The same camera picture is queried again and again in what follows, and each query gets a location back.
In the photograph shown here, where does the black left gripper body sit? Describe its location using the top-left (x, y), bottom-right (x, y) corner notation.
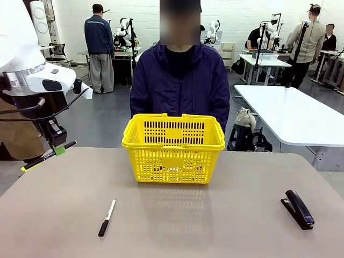
top-left (2, 92), bottom-right (68, 124)

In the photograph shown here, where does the black highlighter pen yellow tip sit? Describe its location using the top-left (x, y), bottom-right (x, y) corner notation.
top-left (21, 140), bottom-right (78, 172)

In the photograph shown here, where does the yellow plastic shopping basket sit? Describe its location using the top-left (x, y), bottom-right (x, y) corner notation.
top-left (121, 112), bottom-right (226, 185)

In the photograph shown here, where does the person in purple jacket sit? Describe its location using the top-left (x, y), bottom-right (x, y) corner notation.
top-left (129, 0), bottom-right (231, 130)

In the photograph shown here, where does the bent person in black shirt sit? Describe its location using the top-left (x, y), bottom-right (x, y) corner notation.
top-left (245, 26), bottom-right (270, 51)

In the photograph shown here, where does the seated person in black top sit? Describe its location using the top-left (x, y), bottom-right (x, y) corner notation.
top-left (320, 23), bottom-right (338, 52)

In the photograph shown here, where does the mannequin with brown apron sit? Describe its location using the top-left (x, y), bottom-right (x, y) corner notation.
top-left (0, 102), bottom-right (47, 165)

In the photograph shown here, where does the black office chair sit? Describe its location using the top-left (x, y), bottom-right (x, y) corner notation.
top-left (45, 42), bottom-right (74, 68)

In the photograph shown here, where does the white standing air conditioner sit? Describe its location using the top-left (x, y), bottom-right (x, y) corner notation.
top-left (29, 0), bottom-right (52, 47)

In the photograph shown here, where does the white marker pen black cap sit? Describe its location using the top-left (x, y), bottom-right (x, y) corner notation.
top-left (97, 198), bottom-right (117, 238)

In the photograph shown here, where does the man in navy jacket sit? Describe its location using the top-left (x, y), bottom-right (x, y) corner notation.
top-left (84, 3), bottom-right (116, 95)

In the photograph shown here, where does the dark background workbench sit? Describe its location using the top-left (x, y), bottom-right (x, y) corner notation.
top-left (111, 47), bottom-right (142, 86)

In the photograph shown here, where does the black stool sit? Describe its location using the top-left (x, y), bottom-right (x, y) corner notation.
top-left (227, 123), bottom-right (255, 152)

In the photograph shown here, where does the white drawer cabinet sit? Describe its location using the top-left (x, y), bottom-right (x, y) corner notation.
top-left (221, 41), bottom-right (237, 68)

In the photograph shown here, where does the beige cloth bag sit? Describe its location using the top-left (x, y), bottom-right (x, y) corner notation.
top-left (235, 106), bottom-right (258, 129)

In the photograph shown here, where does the black backpack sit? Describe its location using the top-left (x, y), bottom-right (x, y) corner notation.
top-left (231, 57), bottom-right (246, 75)

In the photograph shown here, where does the thin black tripod stand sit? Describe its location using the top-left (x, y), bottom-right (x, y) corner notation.
top-left (252, 23), bottom-right (270, 84)

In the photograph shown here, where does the white background work table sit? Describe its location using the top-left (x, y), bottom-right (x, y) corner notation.
top-left (238, 52), bottom-right (293, 85)

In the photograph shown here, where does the large white table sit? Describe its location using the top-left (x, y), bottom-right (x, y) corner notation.
top-left (234, 84), bottom-right (344, 147)

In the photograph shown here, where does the black stapler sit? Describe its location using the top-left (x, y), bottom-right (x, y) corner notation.
top-left (281, 189), bottom-right (316, 231)

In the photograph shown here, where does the tall black tripod stand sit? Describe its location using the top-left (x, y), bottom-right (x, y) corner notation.
top-left (284, 19), bottom-right (310, 88)

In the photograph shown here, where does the man in beige jacket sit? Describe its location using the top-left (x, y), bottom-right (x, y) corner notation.
top-left (285, 3), bottom-right (326, 90)

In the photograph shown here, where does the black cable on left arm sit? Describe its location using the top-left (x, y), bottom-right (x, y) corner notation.
top-left (0, 87), bottom-right (90, 123)

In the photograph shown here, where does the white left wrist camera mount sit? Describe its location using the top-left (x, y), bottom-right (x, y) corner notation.
top-left (73, 78), bottom-right (94, 101)

